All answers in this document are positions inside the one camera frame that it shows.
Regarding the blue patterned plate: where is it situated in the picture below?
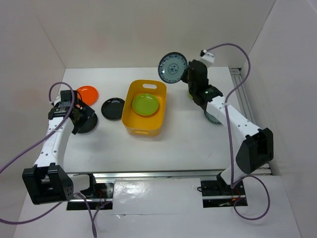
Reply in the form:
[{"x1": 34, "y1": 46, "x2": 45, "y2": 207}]
[
  {"x1": 158, "y1": 52, "x2": 188, "y2": 84},
  {"x1": 204, "y1": 111, "x2": 222, "y2": 124}
]

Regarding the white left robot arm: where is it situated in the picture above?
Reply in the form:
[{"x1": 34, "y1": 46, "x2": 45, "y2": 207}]
[{"x1": 22, "y1": 90, "x2": 98, "y2": 205}]

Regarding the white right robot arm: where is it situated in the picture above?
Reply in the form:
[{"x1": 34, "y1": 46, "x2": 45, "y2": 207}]
[{"x1": 181, "y1": 50, "x2": 273, "y2": 194}]

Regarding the black plate near bin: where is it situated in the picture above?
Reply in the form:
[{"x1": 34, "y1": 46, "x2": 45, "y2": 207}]
[{"x1": 101, "y1": 98, "x2": 125, "y2": 121}]

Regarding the yellow plastic bin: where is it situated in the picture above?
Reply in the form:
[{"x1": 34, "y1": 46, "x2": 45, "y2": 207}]
[{"x1": 122, "y1": 79, "x2": 167, "y2": 137}]

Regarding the black plate far left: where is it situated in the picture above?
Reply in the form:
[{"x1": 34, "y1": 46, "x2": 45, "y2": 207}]
[{"x1": 77, "y1": 114, "x2": 98, "y2": 134}]

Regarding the orange plate left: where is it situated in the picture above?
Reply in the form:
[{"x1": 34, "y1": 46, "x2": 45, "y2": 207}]
[{"x1": 76, "y1": 85, "x2": 99, "y2": 106}]

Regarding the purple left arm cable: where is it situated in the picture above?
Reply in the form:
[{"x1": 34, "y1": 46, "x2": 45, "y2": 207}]
[{"x1": 0, "y1": 82, "x2": 105, "y2": 238}]

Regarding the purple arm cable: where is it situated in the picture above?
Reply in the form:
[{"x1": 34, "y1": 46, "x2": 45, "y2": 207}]
[
  {"x1": 0, "y1": 82, "x2": 105, "y2": 238},
  {"x1": 203, "y1": 43, "x2": 270, "y2": 221}
]

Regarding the aluminium rail right side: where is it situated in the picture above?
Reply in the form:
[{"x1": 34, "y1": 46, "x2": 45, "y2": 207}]
[{"x1": 229, "y1": 67, "x2": 273, "y2": 176}]

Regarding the aluminium rail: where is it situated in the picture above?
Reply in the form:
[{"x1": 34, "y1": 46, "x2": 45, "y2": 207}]
[
  {"x1": 64, "y1": 169, "x2": 270, "y2": 179},
  {"x1": 229, "y1": 67, "x2": 273, "y2": 176}
]

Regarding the aluminium rail front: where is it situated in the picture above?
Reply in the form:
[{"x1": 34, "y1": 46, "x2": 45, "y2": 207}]
[{"x1": 64, "y1": 169, "x2": 270, "y2": 179}]

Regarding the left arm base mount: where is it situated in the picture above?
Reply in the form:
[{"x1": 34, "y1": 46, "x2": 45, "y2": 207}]
[{"x1": 66, "y1": 173, "x2": 114, "y2": 211}]

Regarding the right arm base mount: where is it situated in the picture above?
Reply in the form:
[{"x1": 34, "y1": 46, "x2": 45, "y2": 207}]
[{"x1": 197, "y1": 175, "x2": 248, "y2": 208}]

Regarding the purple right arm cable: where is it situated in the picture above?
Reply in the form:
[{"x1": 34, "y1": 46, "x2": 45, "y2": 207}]
[{"x1": 203, "y1": 43, "x2": 270, "y2": 221}]

